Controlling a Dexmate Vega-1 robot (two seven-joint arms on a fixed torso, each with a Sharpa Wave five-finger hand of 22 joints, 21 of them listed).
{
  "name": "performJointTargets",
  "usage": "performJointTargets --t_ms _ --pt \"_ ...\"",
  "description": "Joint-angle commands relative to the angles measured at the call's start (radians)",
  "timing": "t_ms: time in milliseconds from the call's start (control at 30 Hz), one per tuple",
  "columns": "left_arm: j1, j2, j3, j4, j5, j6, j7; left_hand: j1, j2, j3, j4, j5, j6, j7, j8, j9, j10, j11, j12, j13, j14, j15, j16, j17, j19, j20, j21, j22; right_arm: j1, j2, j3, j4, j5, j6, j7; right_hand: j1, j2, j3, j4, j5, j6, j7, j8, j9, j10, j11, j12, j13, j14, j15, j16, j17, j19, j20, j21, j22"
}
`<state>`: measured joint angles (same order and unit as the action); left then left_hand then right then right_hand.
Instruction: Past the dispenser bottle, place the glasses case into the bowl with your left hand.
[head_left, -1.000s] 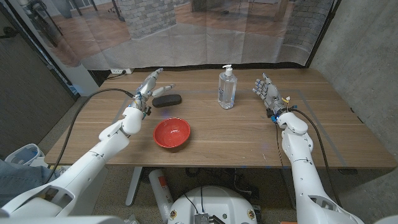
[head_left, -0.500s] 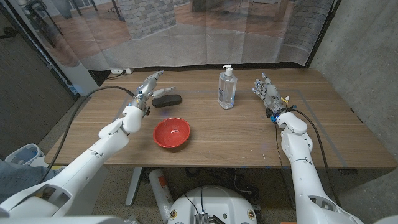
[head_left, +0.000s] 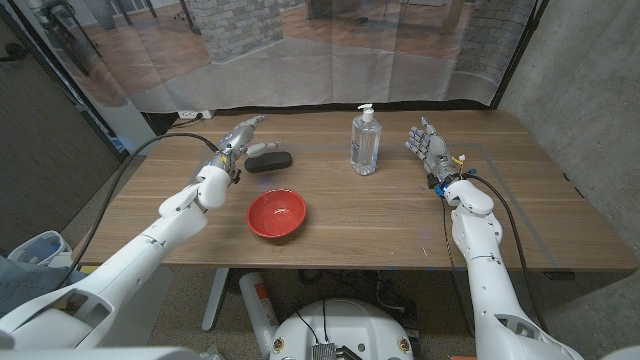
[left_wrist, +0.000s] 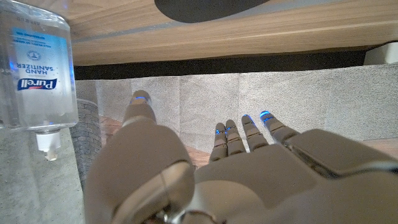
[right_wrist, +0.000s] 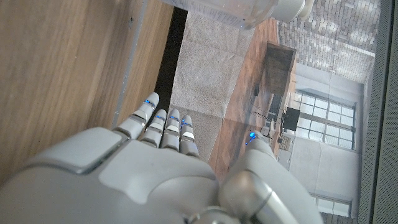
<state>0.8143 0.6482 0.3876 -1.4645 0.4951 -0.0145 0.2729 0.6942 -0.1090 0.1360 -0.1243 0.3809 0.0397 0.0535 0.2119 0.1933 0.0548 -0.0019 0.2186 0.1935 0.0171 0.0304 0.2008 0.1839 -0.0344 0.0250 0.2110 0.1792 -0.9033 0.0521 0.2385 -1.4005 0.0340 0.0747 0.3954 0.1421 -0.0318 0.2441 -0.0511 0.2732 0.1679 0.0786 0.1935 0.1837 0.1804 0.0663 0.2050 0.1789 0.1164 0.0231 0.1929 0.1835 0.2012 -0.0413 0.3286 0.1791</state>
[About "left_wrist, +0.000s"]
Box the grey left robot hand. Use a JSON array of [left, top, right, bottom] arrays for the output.
[[83, 89, 398, 224]]

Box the black glasses case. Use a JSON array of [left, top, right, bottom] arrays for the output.
[[154, 0, 271, 24]]

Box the clear hand sanitizer pump bottle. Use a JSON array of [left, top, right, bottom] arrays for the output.
[[0, 0, 79, 162]]

